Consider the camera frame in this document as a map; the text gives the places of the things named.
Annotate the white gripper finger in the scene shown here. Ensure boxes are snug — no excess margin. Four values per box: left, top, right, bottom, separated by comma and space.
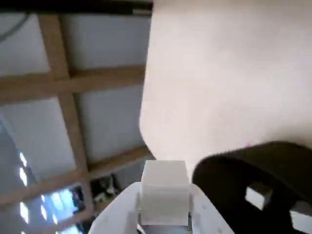
89, 182, 142, 234
189, 184, 234, 234

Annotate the black pot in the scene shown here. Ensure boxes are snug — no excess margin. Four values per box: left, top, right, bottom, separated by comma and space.
192, 140, 312, 234

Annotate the black tripod leg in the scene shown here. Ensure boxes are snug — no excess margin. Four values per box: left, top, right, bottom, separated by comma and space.
0, 0, 153, 14

